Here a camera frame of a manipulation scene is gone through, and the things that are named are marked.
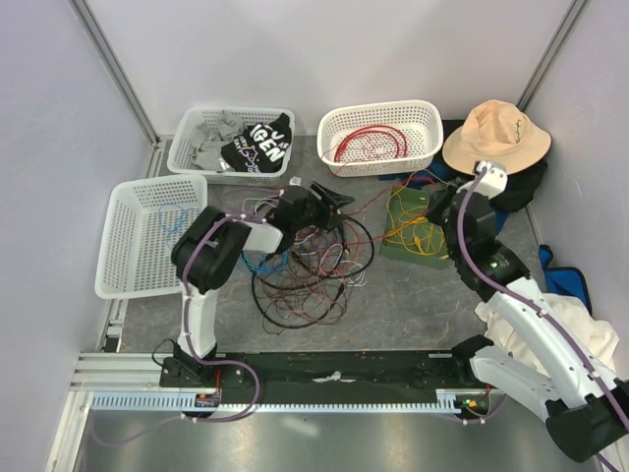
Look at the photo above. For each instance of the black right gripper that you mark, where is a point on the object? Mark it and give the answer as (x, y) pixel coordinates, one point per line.
(437, 200)

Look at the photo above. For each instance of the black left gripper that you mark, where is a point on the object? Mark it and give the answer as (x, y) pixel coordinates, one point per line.
(331, 198)

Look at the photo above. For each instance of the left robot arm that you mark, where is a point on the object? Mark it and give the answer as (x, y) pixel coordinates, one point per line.
(207, 253)

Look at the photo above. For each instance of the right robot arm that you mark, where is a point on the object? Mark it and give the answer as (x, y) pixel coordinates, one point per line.
(582, 402)

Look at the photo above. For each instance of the green rectangular tray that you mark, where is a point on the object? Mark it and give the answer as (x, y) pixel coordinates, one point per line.
(408, 236)

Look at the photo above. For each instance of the white oval perforated basket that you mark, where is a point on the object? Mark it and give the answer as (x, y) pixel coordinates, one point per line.
(380, 138)

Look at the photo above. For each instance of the black garment under hat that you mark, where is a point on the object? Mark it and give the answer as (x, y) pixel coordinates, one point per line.
(520, 189)

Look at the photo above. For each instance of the black printed t-shirt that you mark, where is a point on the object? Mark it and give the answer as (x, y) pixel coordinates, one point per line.
(262, 147)

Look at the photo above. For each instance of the beige bucket hat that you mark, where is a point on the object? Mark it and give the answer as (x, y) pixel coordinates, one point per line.
(496, 131)

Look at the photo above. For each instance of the grey cloth in basket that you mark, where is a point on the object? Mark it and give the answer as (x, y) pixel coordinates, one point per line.
(207, 142)

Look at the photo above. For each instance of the white rectangular basket back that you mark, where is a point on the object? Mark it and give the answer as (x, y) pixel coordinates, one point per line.
(179, 160)

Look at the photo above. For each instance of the white rectangular basket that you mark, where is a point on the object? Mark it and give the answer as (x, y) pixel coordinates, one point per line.
(144, 220)
(179, 160)

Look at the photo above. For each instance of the white rectangular basket left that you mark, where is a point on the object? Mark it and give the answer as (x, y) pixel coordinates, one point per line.
(144, 220)

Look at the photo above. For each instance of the white cloth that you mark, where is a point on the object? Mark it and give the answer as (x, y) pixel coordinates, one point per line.
(598, 336)

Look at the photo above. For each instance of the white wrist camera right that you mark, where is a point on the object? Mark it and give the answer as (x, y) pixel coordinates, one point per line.
(492, 178)

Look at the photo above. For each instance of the blue cloth at wall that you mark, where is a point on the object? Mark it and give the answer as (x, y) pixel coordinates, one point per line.
(564, 280)

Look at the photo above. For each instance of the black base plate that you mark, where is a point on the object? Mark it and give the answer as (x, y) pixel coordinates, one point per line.
(341, 375)

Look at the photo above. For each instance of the slotted cable duct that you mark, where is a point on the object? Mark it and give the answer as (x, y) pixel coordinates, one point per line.
(437, 402)

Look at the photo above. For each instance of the aluminium corner post right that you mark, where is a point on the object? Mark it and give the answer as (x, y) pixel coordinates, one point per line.
(559, 39)

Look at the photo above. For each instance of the aluminium corner post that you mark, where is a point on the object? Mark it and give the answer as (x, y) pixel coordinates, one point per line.
(559, 39)
(113, 66)

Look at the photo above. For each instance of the aluminium corner post left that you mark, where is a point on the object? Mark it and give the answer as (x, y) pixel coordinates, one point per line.
(113, 66)

